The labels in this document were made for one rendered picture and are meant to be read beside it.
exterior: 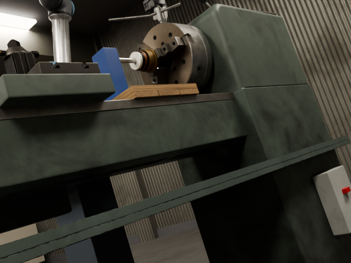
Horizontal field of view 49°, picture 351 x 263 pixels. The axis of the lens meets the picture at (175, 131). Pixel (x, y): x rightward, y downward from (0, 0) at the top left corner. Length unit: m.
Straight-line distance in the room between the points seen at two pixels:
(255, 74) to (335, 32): 2.90
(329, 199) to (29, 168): 1.23
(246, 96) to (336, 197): 0.56
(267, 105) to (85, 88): 0.86
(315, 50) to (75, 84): 3.74
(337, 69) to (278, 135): 2.88
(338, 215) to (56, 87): 1.24
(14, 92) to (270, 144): 0.99
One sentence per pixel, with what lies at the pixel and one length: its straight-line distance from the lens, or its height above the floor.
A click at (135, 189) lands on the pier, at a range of 5.83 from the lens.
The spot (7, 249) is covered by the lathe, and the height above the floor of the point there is 0.55.
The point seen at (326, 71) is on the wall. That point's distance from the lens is 4.48.
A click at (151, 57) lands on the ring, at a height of 1.08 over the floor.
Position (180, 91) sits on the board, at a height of 0.88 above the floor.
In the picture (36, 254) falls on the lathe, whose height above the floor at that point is 0.53.
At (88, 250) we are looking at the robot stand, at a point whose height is 0.43.
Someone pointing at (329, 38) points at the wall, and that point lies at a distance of 4.52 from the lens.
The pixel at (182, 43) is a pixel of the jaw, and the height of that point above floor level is 1.09.
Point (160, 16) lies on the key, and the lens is 1.70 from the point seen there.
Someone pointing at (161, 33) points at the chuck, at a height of 1.19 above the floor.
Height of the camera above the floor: 0.56
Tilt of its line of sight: 8 degrees up
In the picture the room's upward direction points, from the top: 18 degrees counter-clockwise
